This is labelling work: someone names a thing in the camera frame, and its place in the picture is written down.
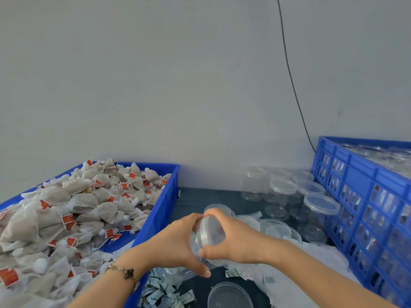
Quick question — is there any person's right forearm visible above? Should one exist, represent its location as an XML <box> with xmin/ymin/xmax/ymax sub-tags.
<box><xmin>270</xmin><ymin>237</ymin><xmax>411</xmax><ymax>308</ymax></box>

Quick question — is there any clear plastic jar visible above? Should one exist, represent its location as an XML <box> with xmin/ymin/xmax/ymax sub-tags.
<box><xmin>189</xmin><ymin>215</ymin><xmax>227</xmax><ymax>257</ymax></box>

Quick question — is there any blue plastic tray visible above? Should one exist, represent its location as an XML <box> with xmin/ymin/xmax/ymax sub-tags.
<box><xmin>0</xmin><ymin>162</ymin><xmax>181</xmax><ymax>308</ymax></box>

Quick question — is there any pile of white label papers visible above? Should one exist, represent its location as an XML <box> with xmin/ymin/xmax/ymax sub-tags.
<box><xmin>228</xmin><ymin>240</ymin><xmax>360</xmax><ymax>308</ymax></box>

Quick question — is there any person's right hand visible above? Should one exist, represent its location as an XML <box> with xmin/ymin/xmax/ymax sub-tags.
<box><xmin>198</xmin><ymin>208</ymin><xmax>285</xmax><ymax>266</ymax></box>

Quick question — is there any group of lidded jars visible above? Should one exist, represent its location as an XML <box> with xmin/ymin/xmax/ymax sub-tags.
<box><xmin>241</xmin><ymin>166</ymin><xmax>341</xmax><ymax>244</ymax></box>

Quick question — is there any pile of green desiccant packets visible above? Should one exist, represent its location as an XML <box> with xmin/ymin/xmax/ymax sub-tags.
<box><xmin>138</xmin><ymin>266</ymin><xmax>245</xmax><ymax>308</ymax></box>

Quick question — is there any blue slatted crate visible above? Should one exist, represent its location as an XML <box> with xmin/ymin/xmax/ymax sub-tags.
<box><xmin>311</xmin><ymin>136</ymin><xmax>411</xmax><ymax>308</ymax></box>

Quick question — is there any thin beaded bracelet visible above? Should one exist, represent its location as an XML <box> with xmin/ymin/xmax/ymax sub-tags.
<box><xmin>106</xmin><ymin>263</ymin><xmax>139</xmax><ymax>293</ymax></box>

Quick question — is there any person's left hand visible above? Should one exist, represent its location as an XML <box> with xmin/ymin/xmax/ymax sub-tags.
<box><xmin>131</xmin><ymin>213</ymin><xmax>213</xmax><ymax>280</ymax></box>

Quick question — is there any black cable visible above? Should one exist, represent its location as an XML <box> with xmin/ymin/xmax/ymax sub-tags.
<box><xmin>276</xmin><ymin>0</ymin><xmax>317</xmax><ymax>151</ymax></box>

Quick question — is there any pile of tea bags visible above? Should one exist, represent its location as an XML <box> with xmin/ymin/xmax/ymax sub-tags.
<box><xmin>0</xmin><ymin>158</ymin><xmax>173</xmax><ymax>308</ymax></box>

